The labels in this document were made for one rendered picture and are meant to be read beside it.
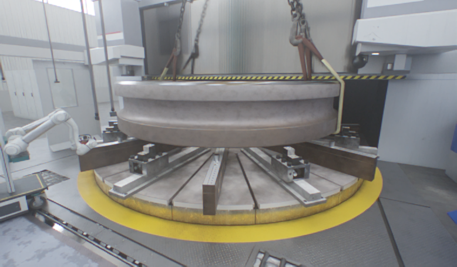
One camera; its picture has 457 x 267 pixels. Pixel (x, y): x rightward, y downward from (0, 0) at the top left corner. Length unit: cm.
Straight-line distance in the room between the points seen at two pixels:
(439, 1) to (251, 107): 286
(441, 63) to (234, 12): 438
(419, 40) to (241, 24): 388
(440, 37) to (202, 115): 313
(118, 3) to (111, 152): 404
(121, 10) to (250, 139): 500
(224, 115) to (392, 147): 405
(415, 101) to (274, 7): 370
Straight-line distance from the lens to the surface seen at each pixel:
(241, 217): 285
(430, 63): 474
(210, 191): 238
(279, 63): 563
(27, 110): 1318
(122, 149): 426
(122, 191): 310
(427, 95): 577
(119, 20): 670
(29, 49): 666
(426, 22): 375
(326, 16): 563
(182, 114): 317
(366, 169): 380
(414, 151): 595
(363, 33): 363
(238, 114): 300
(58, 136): 704
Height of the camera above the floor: 180
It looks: 12 degrees down
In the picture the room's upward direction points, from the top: straight up
